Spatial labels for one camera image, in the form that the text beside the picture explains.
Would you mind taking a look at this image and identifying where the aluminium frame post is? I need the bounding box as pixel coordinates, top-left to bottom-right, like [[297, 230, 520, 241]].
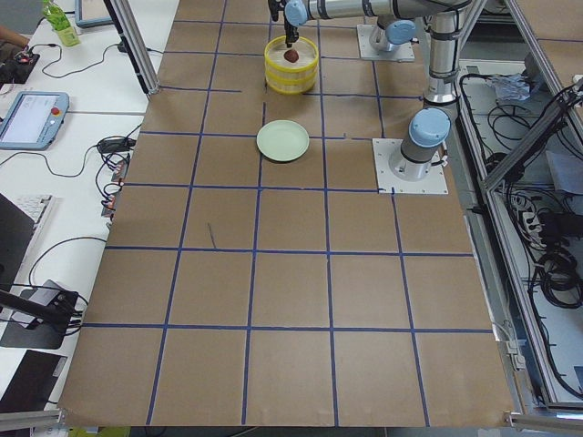
[[104, 0, 159, 96]]

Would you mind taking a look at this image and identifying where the green drink bottle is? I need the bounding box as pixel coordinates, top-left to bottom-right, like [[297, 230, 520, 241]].
[[42, 0, 80, 47]]

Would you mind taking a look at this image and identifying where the white keyboard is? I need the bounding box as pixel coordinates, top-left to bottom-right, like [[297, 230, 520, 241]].
[[14, 194, 56, 233]]

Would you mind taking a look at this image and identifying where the yellow steamer layer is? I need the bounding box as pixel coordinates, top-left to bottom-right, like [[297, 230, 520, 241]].
[[265, 72, 317, 95], [264, 36, 319, 79]]

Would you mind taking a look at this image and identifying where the black power adapter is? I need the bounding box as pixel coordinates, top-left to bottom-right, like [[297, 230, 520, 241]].
[[97, 137, 136, 154]]

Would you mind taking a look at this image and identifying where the brown bun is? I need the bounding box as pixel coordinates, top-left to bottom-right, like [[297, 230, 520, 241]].
[[283, 48, 300, 64]]

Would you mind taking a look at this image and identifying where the green plate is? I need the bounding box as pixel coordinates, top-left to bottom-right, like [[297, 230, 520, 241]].
[[256, 120, 310, 162]]

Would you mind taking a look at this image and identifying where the blue teach pendant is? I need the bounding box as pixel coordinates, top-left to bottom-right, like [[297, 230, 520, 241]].
[[1, 91, 69, 151], [74, 0, 113, 28]]

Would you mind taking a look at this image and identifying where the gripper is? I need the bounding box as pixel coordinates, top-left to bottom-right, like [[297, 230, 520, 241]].
[[267, 0, 299, 48]]

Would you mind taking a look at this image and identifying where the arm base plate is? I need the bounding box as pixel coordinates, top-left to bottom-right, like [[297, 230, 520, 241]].
[[372, 138, 448, 195], [356, 25, 414, 63]]

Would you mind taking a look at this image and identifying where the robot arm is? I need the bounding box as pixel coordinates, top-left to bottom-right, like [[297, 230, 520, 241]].
[[369, 15, 416, 53], [268, 1, 471, 182]]

